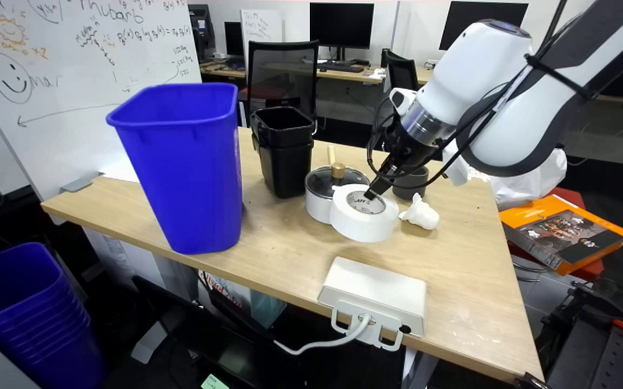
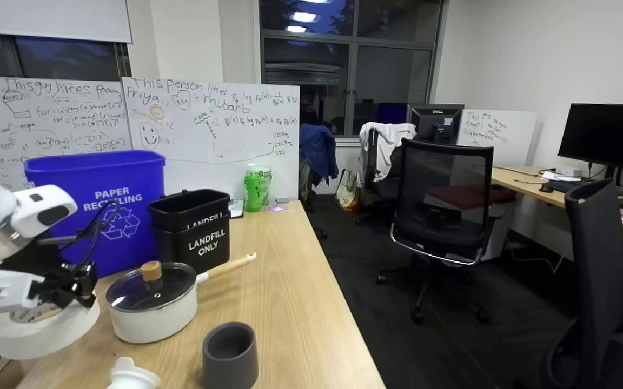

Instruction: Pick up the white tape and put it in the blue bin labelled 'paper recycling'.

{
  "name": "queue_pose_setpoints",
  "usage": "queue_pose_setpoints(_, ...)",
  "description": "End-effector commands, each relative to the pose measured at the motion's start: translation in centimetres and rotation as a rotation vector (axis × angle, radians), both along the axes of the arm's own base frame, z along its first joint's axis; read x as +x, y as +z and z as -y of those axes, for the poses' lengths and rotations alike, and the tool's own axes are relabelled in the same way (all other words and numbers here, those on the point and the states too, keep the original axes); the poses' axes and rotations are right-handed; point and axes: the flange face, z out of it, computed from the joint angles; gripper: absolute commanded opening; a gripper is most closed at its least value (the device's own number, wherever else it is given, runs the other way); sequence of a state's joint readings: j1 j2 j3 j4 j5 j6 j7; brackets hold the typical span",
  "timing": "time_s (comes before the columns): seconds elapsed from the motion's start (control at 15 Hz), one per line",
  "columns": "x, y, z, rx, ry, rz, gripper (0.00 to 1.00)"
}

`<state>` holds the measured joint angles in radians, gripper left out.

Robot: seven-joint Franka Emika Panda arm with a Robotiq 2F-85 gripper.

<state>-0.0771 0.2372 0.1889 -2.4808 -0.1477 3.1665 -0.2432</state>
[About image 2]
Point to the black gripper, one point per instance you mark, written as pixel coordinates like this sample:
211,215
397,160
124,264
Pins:
41,259

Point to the white tape roll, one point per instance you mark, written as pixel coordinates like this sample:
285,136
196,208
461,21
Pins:
46,339

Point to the blue paper recycling bin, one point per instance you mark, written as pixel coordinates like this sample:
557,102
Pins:
96,174

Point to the black landfill bin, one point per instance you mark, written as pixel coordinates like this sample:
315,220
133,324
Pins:
188,230

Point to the white pot with glass lid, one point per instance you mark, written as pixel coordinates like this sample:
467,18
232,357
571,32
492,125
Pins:
155,318

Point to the whiteboard with dense handwriting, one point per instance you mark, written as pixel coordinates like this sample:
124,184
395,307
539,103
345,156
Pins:
44,122

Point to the grey cup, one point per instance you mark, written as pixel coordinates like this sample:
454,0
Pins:
229,368

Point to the green bottle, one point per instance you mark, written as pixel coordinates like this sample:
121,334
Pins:
256,188

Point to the whiteboard with smiley drawing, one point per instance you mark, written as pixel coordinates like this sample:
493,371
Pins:
211,122

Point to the white roller blind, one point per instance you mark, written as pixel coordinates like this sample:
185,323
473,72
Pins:
44,18

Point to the blue jacket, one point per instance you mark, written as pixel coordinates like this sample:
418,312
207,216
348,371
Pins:
319,151

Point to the large dark window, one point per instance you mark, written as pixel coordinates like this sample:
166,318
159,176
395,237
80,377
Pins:
312,64

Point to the white cloth on chair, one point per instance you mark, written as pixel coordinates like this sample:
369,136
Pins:
387,140

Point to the black mesh office chair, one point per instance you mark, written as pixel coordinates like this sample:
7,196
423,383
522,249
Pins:
442,186

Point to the small dark monitor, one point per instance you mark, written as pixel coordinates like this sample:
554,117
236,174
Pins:
436,123

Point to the small white note board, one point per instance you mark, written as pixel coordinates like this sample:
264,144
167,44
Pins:
498,133

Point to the long wooden office desk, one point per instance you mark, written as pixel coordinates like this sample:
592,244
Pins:
529,184

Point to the black keyboard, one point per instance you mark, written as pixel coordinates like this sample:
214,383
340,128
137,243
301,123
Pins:
564,186

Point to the black solid-back office chair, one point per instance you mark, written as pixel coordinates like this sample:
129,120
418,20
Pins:
604,287

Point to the black computer monitor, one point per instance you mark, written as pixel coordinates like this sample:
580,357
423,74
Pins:
607,136

